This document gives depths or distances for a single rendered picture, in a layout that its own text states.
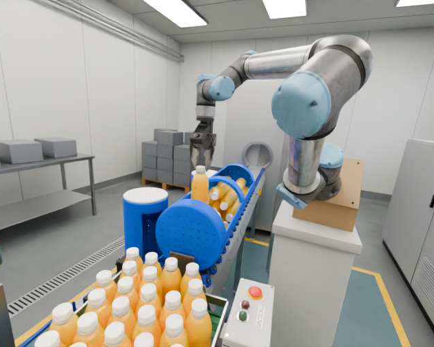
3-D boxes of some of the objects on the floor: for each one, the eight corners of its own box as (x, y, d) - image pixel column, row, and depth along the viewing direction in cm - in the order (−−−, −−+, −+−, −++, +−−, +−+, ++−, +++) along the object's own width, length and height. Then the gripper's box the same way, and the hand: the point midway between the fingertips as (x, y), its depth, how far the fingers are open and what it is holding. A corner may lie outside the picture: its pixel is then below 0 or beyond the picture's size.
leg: (254, 239, 300) (260, 195, 284) (253, 241, 294) (259, 196, 279) (250, 238, 301) (255, 194, 286) (249, 240, 296) (254, 195, 280)
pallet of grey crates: (206, 184, 521) (209, 133, 491) (189, 194, 449) (191, 134, 420) (163, 176, 565) (163, 128, 535) (141, 184, 493) (140, 129, 463)
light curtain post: (271, 268, 243) (295, 105, 200) (271, 272, 237) (295, 104, 195) (265, 267, 244) (288, 104, 202) (265, 270, 239) (288, 104, 196)
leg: (239, 291, 208) (246, 230, 193) (238, 295, 203) (244, 233, 187) (233, 289, 210) (240, 228, 194) (232, 294, 205) (238, 232, 189)
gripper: (222, 118, 91) (219, 169, 97) (196, 116, 94) (194, 166, 100) (216, 118, 83) (213, 173, 89) (188, 116, 86) (186, 170, 92)
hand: (200, 168), depth 91 cm, fingers closed on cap, 4 cm apart
